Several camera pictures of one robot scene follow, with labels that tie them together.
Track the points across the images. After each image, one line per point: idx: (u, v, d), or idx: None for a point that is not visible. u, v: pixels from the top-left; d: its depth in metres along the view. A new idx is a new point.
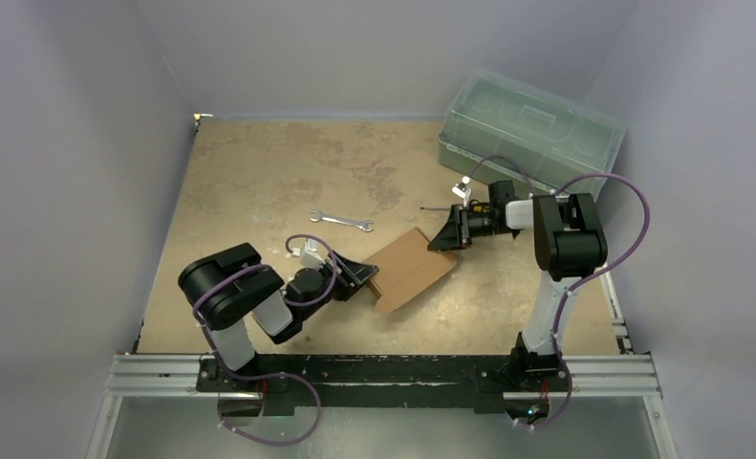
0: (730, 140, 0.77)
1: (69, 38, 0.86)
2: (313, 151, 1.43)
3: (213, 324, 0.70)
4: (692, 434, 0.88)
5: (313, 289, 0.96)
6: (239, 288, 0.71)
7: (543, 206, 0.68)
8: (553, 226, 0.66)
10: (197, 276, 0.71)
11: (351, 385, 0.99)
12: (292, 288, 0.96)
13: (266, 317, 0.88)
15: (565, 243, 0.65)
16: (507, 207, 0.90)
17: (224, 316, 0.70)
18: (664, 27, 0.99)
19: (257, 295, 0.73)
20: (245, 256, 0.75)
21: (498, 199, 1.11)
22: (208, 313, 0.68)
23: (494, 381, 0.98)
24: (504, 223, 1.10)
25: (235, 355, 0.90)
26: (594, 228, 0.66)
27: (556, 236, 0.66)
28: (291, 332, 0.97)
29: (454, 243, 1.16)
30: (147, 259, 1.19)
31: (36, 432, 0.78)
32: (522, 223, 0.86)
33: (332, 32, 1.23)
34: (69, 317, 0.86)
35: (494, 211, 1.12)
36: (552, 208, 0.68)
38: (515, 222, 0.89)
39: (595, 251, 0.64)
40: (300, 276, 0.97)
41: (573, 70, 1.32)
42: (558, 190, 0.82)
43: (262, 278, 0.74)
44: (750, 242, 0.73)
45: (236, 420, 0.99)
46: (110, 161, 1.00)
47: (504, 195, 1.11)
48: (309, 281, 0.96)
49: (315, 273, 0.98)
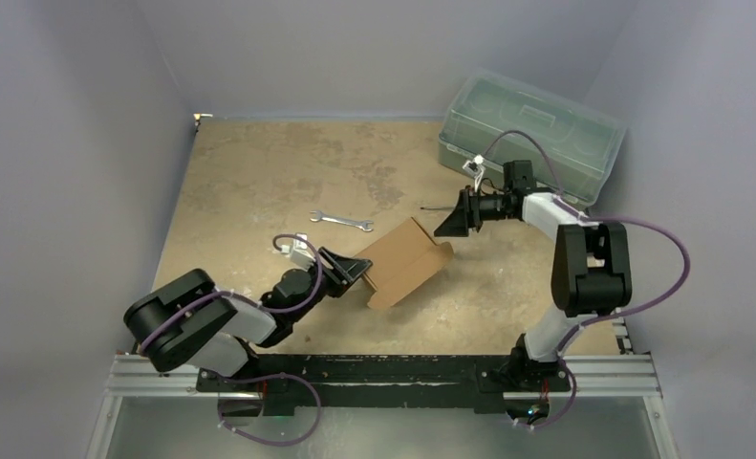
0: (731, 140, 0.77)
1: (70, 38, 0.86)
2: (313, 151, 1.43)
3: (160, 367, 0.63)
4: (692, 434, 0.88)
5: (302, 292, 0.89)
6: (183, 326, 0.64)
7: (567, 240, 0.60)
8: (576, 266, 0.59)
10: (144, 316, 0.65)
11: (351, 385, 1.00)
12: (279, 291, 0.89)
13: (242, 329, 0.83)
15: (586, 288, 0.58)
16: (529, 197, 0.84)
17: (172, 358, 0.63)
18: (664, 27, 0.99)
19: (205, 332, 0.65)
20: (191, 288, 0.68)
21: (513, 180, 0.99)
22: (155, 357, 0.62)
23: (494, 381, 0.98)
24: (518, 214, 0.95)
25: (227, 362, 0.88)
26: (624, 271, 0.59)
27: (579, 278, 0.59)
28: (279, 336, 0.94)
29: (460, 230, 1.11)
30: (146, 259, 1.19)
31: (35, 432, 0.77)
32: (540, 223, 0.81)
33: (331, 32, 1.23)
34: (69, 317, 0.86)
35: (510, 198, 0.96)
36: (579, 242, 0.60)
38: (532, 213, 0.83)
39: (620, 296, 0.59)
40: (287, 278, 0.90)
41: (574, 70, 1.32)
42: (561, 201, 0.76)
43: (207, 313, 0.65)
44: (751, 242, 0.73)
45: (236, 420, 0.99)
46: (110, 160, 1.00)
47: (521, 175, 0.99)
48: (295, 284, 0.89)
49: (304, 275, 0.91)
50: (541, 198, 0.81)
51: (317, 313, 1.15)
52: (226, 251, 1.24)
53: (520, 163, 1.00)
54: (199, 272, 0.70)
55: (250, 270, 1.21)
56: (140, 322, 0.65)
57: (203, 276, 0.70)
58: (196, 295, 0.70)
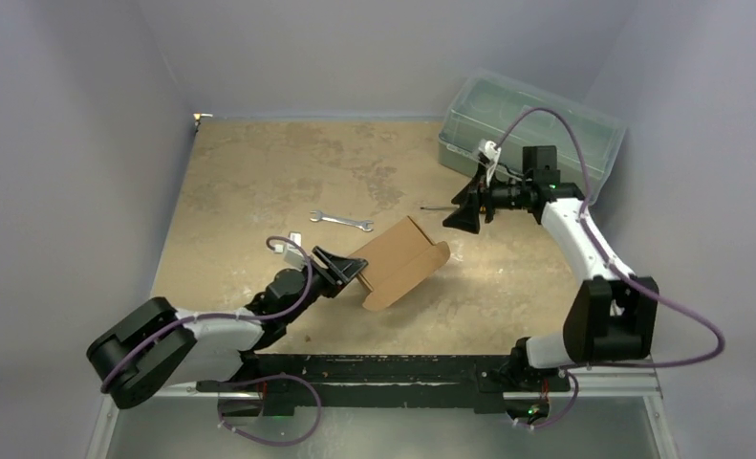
0: (730, 140, 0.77)
1: (70, 38, 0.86)
2: (313, 151, 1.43)
3: (122, 404, 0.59)
4: (692, 433, 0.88)
5: (295, 293, 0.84)
6: (143, 360, 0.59)
7: (594, 305, 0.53)
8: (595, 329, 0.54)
10: (108, 350, 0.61)
11: (351, 384, 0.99)
12: (271, 292, 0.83)
13: (225, 344, 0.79)
15: (602, 349, 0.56)
16: (551, 206, 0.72)
17: (135, 393, 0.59)
18: (664, 28, 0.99)
19: (166, 367, 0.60)
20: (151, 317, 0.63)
21: (533, 169, 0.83)
22: (117, 394, 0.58)
23: (494, 381, 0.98)
24: (535, 215, 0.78)
25: (223, 367, 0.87)
26: (645, 333, 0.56)
27: (596, 338, 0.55)
28: (272, 338, 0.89)
29: (468, 226, 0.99)
30: (146, 259, 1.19)
31: (34, 432, 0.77)
32: (557, 237, 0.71)
33: (332, 32, 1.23)
34: (69, 317, 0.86)
35: (529, 194, 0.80)
36: (606, 304, 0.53)
38: (551, 223, 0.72)
39: (636, 355, 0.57)
40: (280, 278, 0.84)
41: (574, 70, 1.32)
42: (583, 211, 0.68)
43: (165, 343, 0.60)
44: (751, 242, 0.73)
45: (236, 420, 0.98)
46: (110, 160, 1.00)
47: (542, 165, 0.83)
48: (289, 284, 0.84)
49: (297, 275, 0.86)
50: (565, 211, 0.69)
51: (317, 313, 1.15)
52: (226, 251, 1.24)
53: (543, 151, 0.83)
54: (160, 299, 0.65)
55: (250, 270, 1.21)
56: (102, 358, 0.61)
57: (163, 304, 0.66)
58: (159, 323, 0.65)
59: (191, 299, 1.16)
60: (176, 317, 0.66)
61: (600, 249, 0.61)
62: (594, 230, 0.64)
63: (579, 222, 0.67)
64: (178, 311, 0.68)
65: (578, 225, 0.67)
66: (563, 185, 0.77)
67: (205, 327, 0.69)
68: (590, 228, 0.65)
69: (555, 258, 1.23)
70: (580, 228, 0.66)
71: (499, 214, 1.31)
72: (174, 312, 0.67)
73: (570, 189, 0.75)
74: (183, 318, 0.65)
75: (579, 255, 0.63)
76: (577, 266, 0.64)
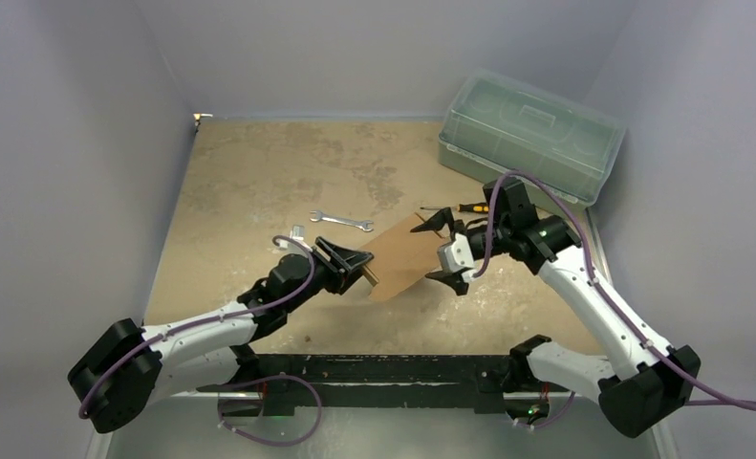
0: (729, 142, 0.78)
1: (70, 39, 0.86)
2: (313, 151, 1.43)
3: (103, 427, 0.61)
4: (691, 433, 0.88)
5: (298, 278, 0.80)
6: (114, 387, 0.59)
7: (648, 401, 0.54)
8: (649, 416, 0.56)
10: (83, 377, 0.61)
11: (351, 385, 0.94)
12: (274, 276, 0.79)
13: (215, 347, 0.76)
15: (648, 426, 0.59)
16: (553, 266, 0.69)
17: (114, 416, 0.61)
18: (664, 28, 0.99)
19: (137, 392, 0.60)
20: (117, 343, 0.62)
21: (509, 214, 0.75)
22: (96, 419, 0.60)
23: (494, 381, 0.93)
24: (529, 265, 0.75)
25: (220, 369, 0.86)
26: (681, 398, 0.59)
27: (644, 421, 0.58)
28: (271, 327, 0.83)
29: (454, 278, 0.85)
30: (146, 260, 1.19)
31: (35, 432, 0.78)
32: (562, 295, 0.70)
33: (331, 32, 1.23)
34: (69, 317, 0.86)
35: (519, 246, 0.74)
36: (656, 394, 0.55)
38: (555, 281, 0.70)
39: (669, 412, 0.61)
40: (284, 262, 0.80)
41: (574, 70, 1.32)
42: (590, 273, 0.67)
43: (132, 372, 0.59)
44: (750, 242, 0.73)
45: (236, 420, 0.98)
46: (110, 161, 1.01)
47: (518, 208, 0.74)
48: (292, 269, 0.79)
49: (301, 260, 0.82)
50: (572, 273, 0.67)
51: (318, 313, 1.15)
52: (226, 251, 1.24)
53: (513, 191, 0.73)
54: (124, 322, 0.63)
55: (250, 270, 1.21)
56: (80, 383, 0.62)
57: (129, 327, 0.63)
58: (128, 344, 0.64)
59: (191, 299, 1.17)
60: (143, 338, 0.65)
61: (629, 327, 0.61)
62: (614, 299, 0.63)
63: (593, 286, 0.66)
64: (145, 330, 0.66)
65: (593, 291, 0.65)
66: (550, 224, 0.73)
67: (177, 342, 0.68)
68: (607, 296, 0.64)
69: None
70: (596, 294, 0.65)
71: None
72: (141, 332, 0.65)
73: (558, 226, 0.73)
74: (150, 340, 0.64)
75: (605, 329, 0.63)
76: (601, 337, 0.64)
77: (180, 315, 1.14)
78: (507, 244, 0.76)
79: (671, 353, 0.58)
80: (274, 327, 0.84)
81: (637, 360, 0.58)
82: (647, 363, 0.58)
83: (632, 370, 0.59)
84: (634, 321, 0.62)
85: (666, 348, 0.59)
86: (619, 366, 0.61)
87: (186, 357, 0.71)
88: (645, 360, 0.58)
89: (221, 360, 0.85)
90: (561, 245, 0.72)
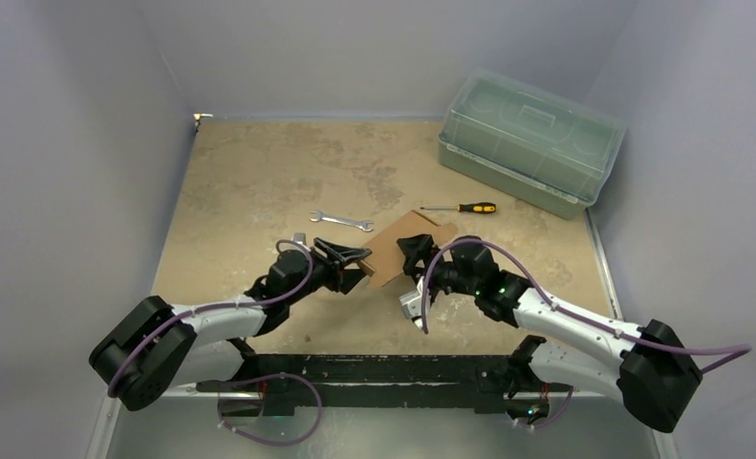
0: (730, 141, 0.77)
1: (70, 38, 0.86)
2: (313, 151, 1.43)
3: (131, 404, 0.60)
4: (692, 434, 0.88)
5: (299, 272, 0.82)
6: (145, 360, 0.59)
7: (645, 382, 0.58)
8: (664, 398, 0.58)
10: (111, 353, 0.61)
11: (351, 385, 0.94)
12: (274, 273, 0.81)
13: (227, 335, 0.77)
15: (678, 410, 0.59)
16: (520, 311, 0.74)
17: (141, 393, 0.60)
18: (664, 28, 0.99)
19: (169, 363, 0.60)
20: (148, 316, 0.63)
21: (478, 279, 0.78)
22: (124, 396, 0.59)
23: (494, 382, 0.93)
24: (507, 321, 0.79)
25: (222, 368, 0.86)
26: (692, 367, 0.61)
27: (670, 409, 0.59)
28: (276, 321, 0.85)
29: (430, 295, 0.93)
30: (146, 259, 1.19)
31: (35, 430, 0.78)
32: (544, 331, 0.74)
33: (332, 32, 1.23)
34: (68, 317, 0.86)
35: (491, 309, 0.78)
36: (651, 373, 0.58)
38: (531, 323, 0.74)
39: (696, 386, 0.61)
40: (283, 258, 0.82)
41: (575, 70, 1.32)
42: (547, 301, 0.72)
43: (166, 340, 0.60)
44: (752, 243, 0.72)
45: (235, 420, 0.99)
46: (110, 161, 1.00)
47: (486, 273, 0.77)
48: (292, 263, 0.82)
49: (299, 254, 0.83)
50: (536, 308, 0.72)
51: (316, 311, 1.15)
52: (226, 251, 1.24)
53: (481, 262, 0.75)
54: (155, 297, 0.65)
55: (249, 270, 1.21)
56: (104, 362, 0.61)
57: (159, 303, 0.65)
58: (157, 321, 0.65)
59: (191, 299, 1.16)
60: (173, 314, 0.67)
61: (598, 326, 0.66)
62: (575, 313, 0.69)
63: (555, 312, 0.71)
64: (174, 307, 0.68)
65: (558, 315, 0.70)
66: (508, 279, 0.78)
67: (205, 320, 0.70)
68: (567, 312, 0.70)
69: (556, 257, 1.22)
70: (563, 316, 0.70)
71: (499, 214, 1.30)
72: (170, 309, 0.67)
73: (515, 280, 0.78)
74: (181, 315, 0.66)
75: (582, 338, 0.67)
76: (587, 347, 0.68)
77: None
78: (480, 304, 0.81)
79: (642, 333, 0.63)
80: (276, 323, 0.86)
81: (619, 351, 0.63)
82: (627, 349, 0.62)
83: (618, 361, 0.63)
84: (601, 320, 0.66)
85: (637, 330, 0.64)
86: (613, 363, 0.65)
87: (207, 338, 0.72)
88: (624, 347, 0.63)
89: (222, 360, 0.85)
90: (522, 292, 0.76)
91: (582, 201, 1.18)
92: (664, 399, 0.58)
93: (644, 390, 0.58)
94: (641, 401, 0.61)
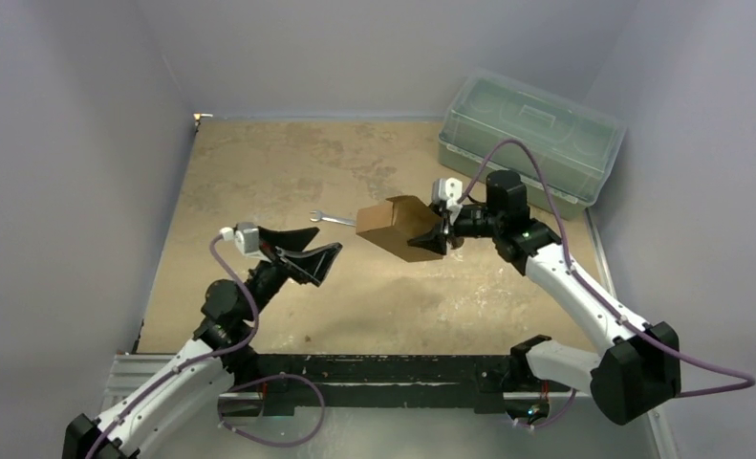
0: (731, 141, 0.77)
1: (70, 39, 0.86)
2: (313, 151, 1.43)
3: None
4: (691, 434, 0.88)
5: (230, 312, 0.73)
6: None
7: (626, 371, 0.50)
8: (636, 393, 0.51)
10: None
11: (351, 385, 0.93)
12: (208, 314, 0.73)
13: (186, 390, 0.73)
15: (641, 409, 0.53)
16: (534, 260, 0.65)
17: None
18: (665, 27, 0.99)
19: None
20: (74, 444, 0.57)
21: (505, 214, 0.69)
22: None
23: (494, 381, 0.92)
24: (516, 266, 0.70)
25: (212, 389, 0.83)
26: (673, 378, 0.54)
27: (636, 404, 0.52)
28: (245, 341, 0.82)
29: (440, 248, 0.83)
30: (146, 259, 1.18)
31: (36, 431, 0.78)
32: (550, 294, 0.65)
33: (332, 32, 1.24)
34: (68, 317, 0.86)
35: (506, 245, 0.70)
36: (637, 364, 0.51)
38: (539, 277, 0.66)
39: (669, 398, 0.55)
40: (211, 295, 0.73)
41: (575, 70, 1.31)
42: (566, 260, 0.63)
43: None
44: (751, 243, 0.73)
45: (236, 420, 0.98)
46: (109, 161, 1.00)
47: (515, 210, 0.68)
48: (221, 304, 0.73)
49: (228, 294, 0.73)
50: (552, 264, 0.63)
51: (316, 312, 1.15)
52: (226, 251, 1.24)
53: (513, 197, 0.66)
54: (75, 422, 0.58)
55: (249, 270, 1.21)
56: None
57: (79, 425, 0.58)
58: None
59: (191, 299, 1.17)
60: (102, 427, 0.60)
61: (605, 305, 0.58)
62: (593, 282, 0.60)
63: (570, 275, 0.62)
64: (102, 417, 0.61)
65: (572, 280, 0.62)
66: (537, 226, 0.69)
67: (136, 419, 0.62)
68: (586, 281, 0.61)
69: None
70: (575, 282, 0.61)
71: None
72: (97, 422, 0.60)
73: (542, 229, 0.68)
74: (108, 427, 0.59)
75: (583, 310, 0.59)
76: (582, 321, 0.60)
77: (181, 315, 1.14)
78: (495, 240, 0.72)
79: (647, 327, 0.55)
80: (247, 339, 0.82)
81: (614, 337, 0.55)
82: (623, 338, 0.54)
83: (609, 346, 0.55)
84: (611, 300, 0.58)
85: (642, 323, 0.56)
86: (600, 345, 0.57)
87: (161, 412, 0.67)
88: (620, 334, 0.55)
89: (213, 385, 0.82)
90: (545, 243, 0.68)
91: (581, 201, 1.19)
92: (632, 397, 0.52)
93: (619, 381, 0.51)
94: (609, 387, 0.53)
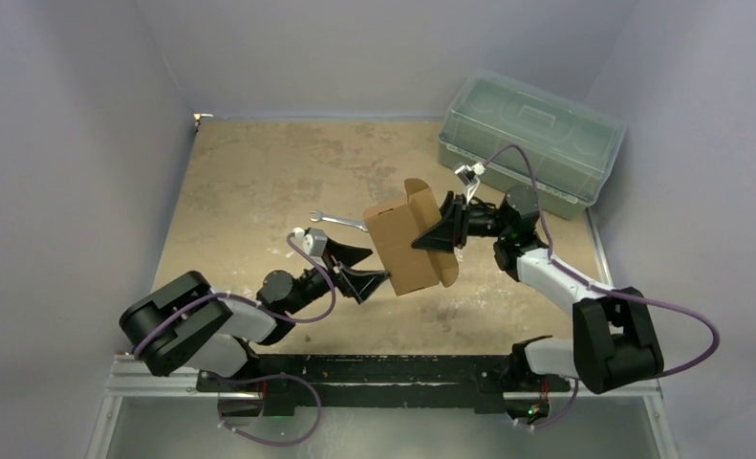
0: (731, 141, 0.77)
1: (69, 39, 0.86)
2: (313, 151, 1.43)
3: (152, 367, 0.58)
4: (692, 434, 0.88)
5: (282, 297, 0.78)
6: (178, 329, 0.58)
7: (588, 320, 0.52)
8: (603, 346, 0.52)
10: (143, 316, 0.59)
11: (351, 385, 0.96)
12: (263, 296, 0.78)
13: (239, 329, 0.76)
15: (616, 368, 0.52)
16: (522, 258, 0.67)
17: (166, 360, 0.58)
18: (664, 27, 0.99)
19: (201, 337, 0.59)
20: (188, 288, 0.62)
21: (510, 229, 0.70)
22: (149, 360, 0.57)
23: (494, 381, 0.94)
24: (510, 273, 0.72)
25: (225, 363, 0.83)
26: (650, 342, 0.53)
27: (607, 359, 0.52)
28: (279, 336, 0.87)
29: (443, 244, 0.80)
30: (146, 259, 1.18)
31: (36, 430, 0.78)
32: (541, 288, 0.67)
33: (331, 32, 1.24)
34: (67, 316, 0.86)
35: (499, 253, 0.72)
36: (600, 316, 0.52)
38: (529, 275, 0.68)
39: (651, 365, 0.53)
40: (269, 281, 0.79)
41: (575, 70, 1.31)
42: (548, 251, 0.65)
43: (204, 316, 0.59)
44: (751, 243, 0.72)
45: (236, 420, 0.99)
46: (109, 160, 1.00)
47: (522, 229, 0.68)
48: (277, 289, 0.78)
49: (286, 279, 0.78)
50: (535, 257, 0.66)
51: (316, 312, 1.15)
52: (226, 251, 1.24)
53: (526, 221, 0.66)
54: (195, 272, 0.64)
55: (249, 270, 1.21)
56: (134, 324, 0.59)
57: (199, 277, 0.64)
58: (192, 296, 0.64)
59: None
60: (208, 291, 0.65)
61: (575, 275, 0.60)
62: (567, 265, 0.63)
63: (550, 264, 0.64)
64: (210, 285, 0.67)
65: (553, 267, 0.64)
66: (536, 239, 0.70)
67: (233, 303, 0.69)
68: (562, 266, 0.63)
69: None
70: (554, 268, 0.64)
71: None
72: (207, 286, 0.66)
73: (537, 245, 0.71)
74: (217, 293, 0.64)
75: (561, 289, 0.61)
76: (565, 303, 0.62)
77: None
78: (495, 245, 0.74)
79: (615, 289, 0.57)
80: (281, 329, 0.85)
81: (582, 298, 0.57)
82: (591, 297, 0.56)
83: None
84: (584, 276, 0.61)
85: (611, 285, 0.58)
86: None
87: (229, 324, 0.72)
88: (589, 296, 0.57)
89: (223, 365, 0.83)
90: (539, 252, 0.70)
91: (580, 201, 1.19)
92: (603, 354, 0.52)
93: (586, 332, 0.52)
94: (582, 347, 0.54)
